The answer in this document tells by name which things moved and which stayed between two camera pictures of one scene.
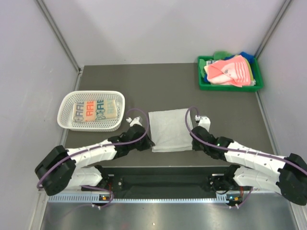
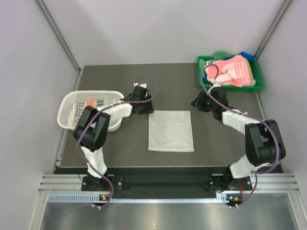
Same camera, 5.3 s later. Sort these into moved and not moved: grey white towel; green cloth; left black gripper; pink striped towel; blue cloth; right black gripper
Moved: right black gripper; left black gripper
Not moved: green cloth; pink striped towel; grey white towel; blue cloth
